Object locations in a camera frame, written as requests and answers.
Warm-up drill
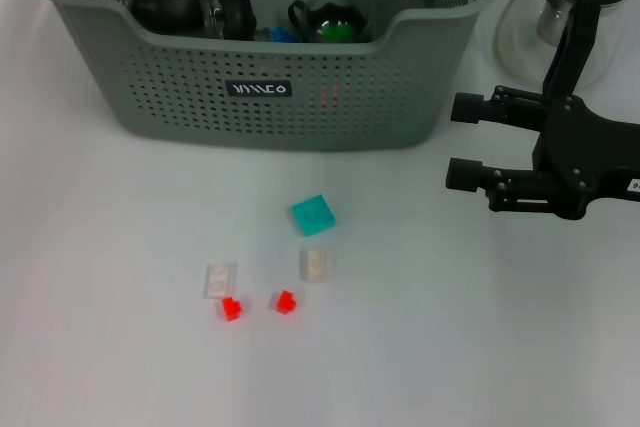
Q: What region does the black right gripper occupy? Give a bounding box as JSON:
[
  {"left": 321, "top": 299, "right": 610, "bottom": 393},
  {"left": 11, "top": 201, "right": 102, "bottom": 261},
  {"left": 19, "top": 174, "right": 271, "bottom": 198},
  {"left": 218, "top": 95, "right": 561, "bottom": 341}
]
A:
[{"left": 444, "top": 85, "right": 640, "bottom": 222}]

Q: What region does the teal square plate brick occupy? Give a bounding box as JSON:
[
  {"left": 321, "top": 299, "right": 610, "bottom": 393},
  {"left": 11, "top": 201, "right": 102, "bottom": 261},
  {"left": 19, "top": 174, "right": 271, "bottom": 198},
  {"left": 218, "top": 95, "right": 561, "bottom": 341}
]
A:
[{"left": 291, "top": 194, "right": 336, "bottom": 237}]

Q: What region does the green building brick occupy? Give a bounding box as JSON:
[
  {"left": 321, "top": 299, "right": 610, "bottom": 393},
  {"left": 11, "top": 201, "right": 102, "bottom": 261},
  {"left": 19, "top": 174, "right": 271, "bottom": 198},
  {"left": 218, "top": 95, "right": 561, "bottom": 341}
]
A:
[{"left": 319, "top": 19, "right": 355, "bottom": 43}]

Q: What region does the small red building brick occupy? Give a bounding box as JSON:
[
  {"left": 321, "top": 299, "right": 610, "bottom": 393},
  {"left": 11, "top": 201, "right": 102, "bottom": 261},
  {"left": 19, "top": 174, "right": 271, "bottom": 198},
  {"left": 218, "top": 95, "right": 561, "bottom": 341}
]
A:
[
  {"left": 268, "top": 289, "right": 297, "bottom": 315},
  {"left": 219, "top": 296, "right": 246, "bottom": 322}
]

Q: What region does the grey perforated storage bin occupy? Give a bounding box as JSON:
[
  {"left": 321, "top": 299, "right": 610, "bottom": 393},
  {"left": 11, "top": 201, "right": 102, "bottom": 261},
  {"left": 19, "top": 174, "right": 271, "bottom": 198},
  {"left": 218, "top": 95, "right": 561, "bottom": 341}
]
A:
[{"left": 28, "top": 0, "right": 501, "bottom": 151}]

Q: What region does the translucent white building brick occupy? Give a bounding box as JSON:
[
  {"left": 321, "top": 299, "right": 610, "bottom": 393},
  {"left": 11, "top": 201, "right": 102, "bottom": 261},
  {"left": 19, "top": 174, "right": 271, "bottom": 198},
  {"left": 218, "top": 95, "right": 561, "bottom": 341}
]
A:
[{"left": 298, "top": 246, "right": 335, "bottom": 284}]

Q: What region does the glass pitcher black handle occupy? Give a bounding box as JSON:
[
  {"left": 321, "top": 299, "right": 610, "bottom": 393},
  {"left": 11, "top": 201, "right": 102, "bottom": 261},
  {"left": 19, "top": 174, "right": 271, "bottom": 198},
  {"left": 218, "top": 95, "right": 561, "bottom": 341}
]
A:
[{"left": 492, "top": 0, "right": 637, "bottom": 98}]

